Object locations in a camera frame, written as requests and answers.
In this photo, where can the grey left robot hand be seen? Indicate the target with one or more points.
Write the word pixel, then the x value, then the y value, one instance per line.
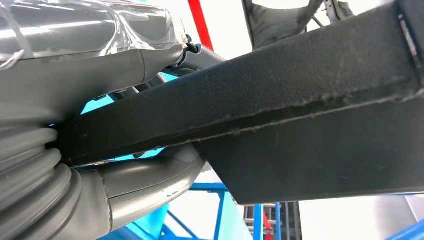
pixel 82 66

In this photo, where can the blue metal shelf rack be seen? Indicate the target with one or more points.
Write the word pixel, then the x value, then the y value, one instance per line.
pixel 205 187

